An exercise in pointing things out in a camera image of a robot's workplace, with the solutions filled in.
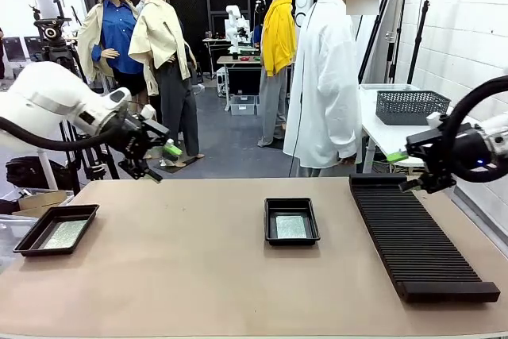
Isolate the white side table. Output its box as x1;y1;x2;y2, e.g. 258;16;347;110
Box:
360;87;489;175

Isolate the grey woven plastic basket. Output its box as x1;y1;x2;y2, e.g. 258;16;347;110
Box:
375;90;452;126

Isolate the person in white coat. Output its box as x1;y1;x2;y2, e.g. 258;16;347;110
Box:
282;0;382;178

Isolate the dark monitor screen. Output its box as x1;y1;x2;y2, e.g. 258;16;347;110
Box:
2;36;23;62
23;36;43;54

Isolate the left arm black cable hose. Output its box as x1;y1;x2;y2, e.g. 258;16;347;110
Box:
0;116;132;153

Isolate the mannequin in yellow hoodie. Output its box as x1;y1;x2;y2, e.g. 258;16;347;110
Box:
256;0;297;148

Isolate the brown top background table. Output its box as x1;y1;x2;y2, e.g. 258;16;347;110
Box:
216;55;263;112

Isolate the clear plastic box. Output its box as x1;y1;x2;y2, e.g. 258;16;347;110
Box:
359;83;421;93

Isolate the brown cardboard box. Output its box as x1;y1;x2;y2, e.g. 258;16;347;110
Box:
11;190;68;217

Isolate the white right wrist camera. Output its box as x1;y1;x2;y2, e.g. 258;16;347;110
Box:
426;111;452;129

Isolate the person's right forearm white sleeve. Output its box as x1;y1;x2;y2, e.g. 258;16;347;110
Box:
335;116;363;160

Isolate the black slotted PCB rack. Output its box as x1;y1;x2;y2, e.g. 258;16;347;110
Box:
348;173;501;303

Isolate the black camera tripod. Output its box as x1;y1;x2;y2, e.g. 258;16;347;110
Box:
33;0;120;193

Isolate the mannequin in blue shirt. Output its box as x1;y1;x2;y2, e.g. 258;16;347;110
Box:
77;0;154;160

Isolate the black bag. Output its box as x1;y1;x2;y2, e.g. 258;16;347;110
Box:
6;155;76;191

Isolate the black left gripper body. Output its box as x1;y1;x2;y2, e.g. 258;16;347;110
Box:
113;114;158;161

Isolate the mannequin in cream jacket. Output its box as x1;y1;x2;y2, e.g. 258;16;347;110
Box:
127;0;202;168

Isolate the clear storage bin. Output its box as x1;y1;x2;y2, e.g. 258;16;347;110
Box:
229;94;257;117

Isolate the black studio stand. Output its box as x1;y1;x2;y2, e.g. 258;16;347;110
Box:
356;0;410;86

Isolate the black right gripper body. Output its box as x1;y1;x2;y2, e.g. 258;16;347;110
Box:
426;128;487;177

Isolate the black light stand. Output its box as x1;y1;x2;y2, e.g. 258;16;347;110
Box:
406;0;433;86

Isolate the green printed circuit board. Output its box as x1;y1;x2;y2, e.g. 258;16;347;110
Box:
42;218;89;251
275;214;310;240

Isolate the black ESD tray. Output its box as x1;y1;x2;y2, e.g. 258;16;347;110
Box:
12;203;100;257
264;197;321;247

